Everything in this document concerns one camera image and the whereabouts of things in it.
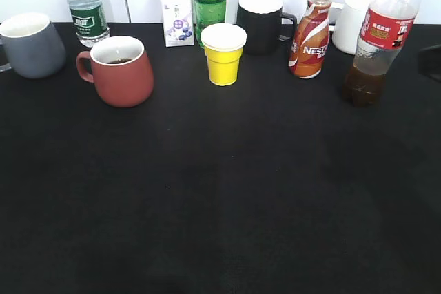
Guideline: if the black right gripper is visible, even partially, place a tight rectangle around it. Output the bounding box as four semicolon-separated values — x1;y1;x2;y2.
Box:
418;44;441;83

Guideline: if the black ceramic mug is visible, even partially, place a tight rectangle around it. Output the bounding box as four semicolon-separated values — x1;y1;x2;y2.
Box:
236;0;298;56

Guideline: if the white yogurt drink carton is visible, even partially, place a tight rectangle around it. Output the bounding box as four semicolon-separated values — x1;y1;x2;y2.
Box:
160;0;194;48

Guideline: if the white ceramic mug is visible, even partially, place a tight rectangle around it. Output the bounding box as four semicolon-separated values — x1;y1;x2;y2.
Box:
329;0;369;55

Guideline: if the yellow paper cup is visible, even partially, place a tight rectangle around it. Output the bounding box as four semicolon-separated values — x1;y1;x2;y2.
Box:
201;23;247;86

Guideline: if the cola bottle red label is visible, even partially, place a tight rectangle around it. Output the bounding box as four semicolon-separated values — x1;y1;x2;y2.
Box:
342;0;421;107

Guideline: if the grey ceramic mug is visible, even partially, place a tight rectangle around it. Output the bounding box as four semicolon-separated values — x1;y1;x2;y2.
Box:
1;12;66;79

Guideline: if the clear water bottle green label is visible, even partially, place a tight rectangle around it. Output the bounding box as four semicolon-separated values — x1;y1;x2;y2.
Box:
67;0;110;48

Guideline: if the red ceramic mug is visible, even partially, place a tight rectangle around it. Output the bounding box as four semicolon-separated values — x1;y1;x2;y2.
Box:
76;36;154;107

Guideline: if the brown nescafe coffee bottle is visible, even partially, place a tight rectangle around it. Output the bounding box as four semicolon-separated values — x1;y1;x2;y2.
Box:
288;0;332;79

